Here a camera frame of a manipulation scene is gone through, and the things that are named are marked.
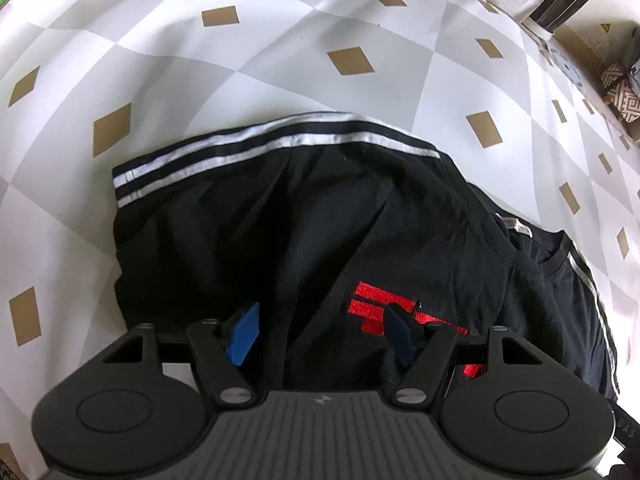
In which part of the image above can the patterned woven basket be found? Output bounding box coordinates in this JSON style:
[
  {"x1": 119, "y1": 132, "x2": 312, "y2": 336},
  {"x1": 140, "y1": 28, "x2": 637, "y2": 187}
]
[{"x1": 599, "y1": 62, "x2": 640, "y2": 123}]

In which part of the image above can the black t-shirt with red print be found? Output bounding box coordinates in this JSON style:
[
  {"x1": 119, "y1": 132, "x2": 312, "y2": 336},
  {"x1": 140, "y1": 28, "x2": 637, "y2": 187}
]
[{"x1": 111, "y1": 110, "x2": 619, "y2": 397}]

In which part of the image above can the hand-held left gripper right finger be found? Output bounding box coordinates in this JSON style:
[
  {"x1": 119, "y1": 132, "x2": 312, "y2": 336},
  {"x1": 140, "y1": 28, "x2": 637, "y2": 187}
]
[{"x1": 384, "y1": 304, "x2": 549, "y2": 408}]

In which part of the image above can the white blue round pad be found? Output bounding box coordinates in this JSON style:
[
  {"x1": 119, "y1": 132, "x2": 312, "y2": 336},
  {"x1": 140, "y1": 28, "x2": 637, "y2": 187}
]
[{"x1": 546, "y1": 42, "x2": 586, "y2": 92}]

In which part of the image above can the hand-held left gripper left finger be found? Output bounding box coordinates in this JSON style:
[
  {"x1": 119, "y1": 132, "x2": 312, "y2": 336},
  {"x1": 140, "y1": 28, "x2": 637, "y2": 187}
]
[{"x1": 101, "y1": 301, "x2": 262, "y2": 407}]

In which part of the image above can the black cylindrical tower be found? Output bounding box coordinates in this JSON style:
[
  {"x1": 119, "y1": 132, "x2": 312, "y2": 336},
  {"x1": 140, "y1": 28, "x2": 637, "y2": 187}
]
[{"x1": 521, "y1": 0, "x2": 598, "y2": 40}]

